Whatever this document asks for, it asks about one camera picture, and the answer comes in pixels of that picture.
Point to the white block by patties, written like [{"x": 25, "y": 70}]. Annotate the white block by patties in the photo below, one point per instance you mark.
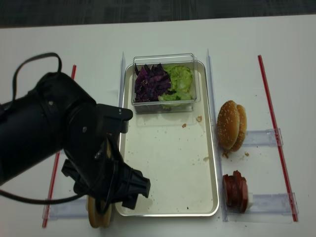
[{"x": 250, "y": 201}]

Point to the bottom bun slice browned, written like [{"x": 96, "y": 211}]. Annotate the bottom bun slice browned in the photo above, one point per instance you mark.
[{"x": 95, "y": 219}]

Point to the clear holder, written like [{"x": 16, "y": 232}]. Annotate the clear holder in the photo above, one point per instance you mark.
[
  {"x": 266, "y": 208},
  {"x": 268, "y": 137},
  {"x": 70, "y": 210}
]

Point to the sesame top bun front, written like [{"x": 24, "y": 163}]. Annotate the sesame top bun front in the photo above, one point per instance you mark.
[{"x": 228, "y": 125}]

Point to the sesame bun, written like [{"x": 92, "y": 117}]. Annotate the sesame bun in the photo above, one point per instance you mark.
[
  {"x": 242, "y": 128},
  {"x": 228, "y": 125}
]

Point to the red meat patty rear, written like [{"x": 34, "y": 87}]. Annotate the red meat patty rear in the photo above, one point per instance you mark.
[{"x": 240, "y": 192}]

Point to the clear plastic container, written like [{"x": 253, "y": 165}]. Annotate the clear plastic container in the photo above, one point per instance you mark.
[{"x": 185, "y": 59}]

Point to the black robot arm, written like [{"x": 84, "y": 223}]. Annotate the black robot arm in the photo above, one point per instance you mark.
[{"x": 59, "y": 115}]

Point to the right upper clear holder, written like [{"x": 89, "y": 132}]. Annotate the right upper clear holder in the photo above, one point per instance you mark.
[{"x": 268, "y": 137}]

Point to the red strip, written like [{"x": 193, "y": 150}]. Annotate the red strip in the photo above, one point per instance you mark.
[
  {"x": 51, "y": 187},
  {"x": 280, "y": 149}
]

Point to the red meat patty front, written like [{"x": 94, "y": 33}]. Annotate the red meat patty front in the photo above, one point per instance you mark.
[{"x": 228, "y": 189}]

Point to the sesame top bun rear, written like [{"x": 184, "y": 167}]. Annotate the sesame top bun rear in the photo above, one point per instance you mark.
[{"x": 242, "y": 128}]

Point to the red meat patty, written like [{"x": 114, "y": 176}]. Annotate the red meat patty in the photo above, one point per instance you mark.
[
  {"x": 240, "y": 192},
  {"x": 228, "y": 189}
]

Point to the green lettuce leaves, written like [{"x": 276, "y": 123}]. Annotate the green lettuce leaves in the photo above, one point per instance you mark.
[{"x": 181, "y": 84}]

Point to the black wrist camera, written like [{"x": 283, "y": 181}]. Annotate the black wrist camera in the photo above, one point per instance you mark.
[{"x": 113, "y": 119}]

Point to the bun slice pale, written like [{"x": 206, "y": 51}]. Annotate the bun slice pale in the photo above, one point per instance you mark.
[{"x": 108, "y": 216}]

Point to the left lower clear holder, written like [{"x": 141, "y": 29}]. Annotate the left lower clear holder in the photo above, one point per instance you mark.
[{"x": 70, "y": 210}]

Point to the right lower clear holder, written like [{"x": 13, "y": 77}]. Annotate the right lower clear holder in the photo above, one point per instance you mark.
[{"x": 266, "y": 208}]

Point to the purple cabbage shreds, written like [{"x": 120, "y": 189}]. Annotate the purple cabbage shreds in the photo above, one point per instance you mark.
[{"x": 151, "y": 82}]

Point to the right red strip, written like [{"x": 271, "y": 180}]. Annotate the right red strip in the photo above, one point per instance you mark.
[{"x": 280, "y": 149}]

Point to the left red strip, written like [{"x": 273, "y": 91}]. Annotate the left red strip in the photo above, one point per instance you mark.
[{"x": 51, "y": 187}]

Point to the left long clear divider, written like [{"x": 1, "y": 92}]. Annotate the left long clear divider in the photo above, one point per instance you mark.
[{"x": 122, "y": 81}]

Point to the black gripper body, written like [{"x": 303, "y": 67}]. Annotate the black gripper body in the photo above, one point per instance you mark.
[{"x": 106, "y": 177}]

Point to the silver metal tray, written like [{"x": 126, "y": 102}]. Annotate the silver metal tray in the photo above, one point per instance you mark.
[{"x": 175, "y": 152}]

